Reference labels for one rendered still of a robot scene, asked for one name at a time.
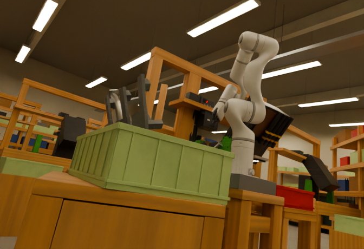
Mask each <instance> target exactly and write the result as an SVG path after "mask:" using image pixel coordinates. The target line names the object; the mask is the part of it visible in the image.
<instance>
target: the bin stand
mask: <svg viewBox="0 0 364 249"><path fill-rule="evenodd" d="M262 204H263V203H262V202H255V201H252V205H251V212H252V213H257V214H261V212H262ZM316 216H317V212H312V211H306V210H301V209H295V208H289V207H283V208H282V227H281V246H280V249H287V244H288V222H289V219H295V220H304V226H303V249H315V222H316ZM258 242H259V233H252V232H249V241H248V249H258Z"/></svg>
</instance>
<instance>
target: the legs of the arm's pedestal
mask: <svg viewBox="0 0 364 249"><path fill-rule="evenodd" d="M229 198H230V201H227V205H226V211H225V218H224V229H223V239H222V249H248V241H249V232H252V233H260V240H259V249H280V246H281V227H282V208H283V206H281V205H274V204H267V203H263V204H262V214H257V213H252V212H251V205H252V201H249V200H242V199H236V198H231V197H229Z"/></svg>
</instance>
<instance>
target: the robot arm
mask: <svg viewBox="0 0 364 249"><path fill-rule="evenodd" d="M238 44H239V47H240V50H239V52H238V55H237V57H236V60H235V62H234V65H233V67H232V70H231V72H230V78H231V79H232V80H233V81H235V82H236V83H237V84H238V85H239V87H240V94H238V93H237V88H236V87H235V86H234V85H232V84H228V85H227V86H226V88H225V90H224V91H223V93H222V95H221V97H220V99H219V101H218V103H217V104H216V105H215V107H214V108H213V110H212V115H213V118H212V121H211V123H210V126H211V127H215V125H216V123H219V122H220V121H221V120H222V119H223V117H224V116H225V118H226V120H227V121H228V123H229V125H230V126H231V129H232V144H231V152H232V153H235V158H234V159H232V166H231V173H239V174H244V175H248V176H252V175H254V174H255V171H254V169H253V160H254V146H255V134H254V132H253V131H252V130H251V129H249V128H248V127H247V126H246V125H245V124H244V123H243V122H246V123H251V124H259V123H261V122H263V120H264V119H265V116H266V109H265V104H264V101H263V98H262V93H261V80H262V75H263V70H264V67H265V65H266V64H267V63H268V62H269V61H270V60H271V59H272V58H274V57H275V56H276V55H277V53H278V50H279V44H278V42H277V41H276V40H275V39H274V38H271V37H268V36H264V35H261V34H257V33H254V32H250V31H246V32H243V33H242V34H241V35H240V37H239V41H238ZM254 52H256V53H258V54H259V57H258V58H256V59H255V60H253V61H251V62H250V60H251V58H252V56H253V54H254ZM247 93H248V94H249V95H250V98H251V101H246V100H245V98H246V95H247ZM252 177H255V176H252ZM255 178H258V177H255Z"/></svg>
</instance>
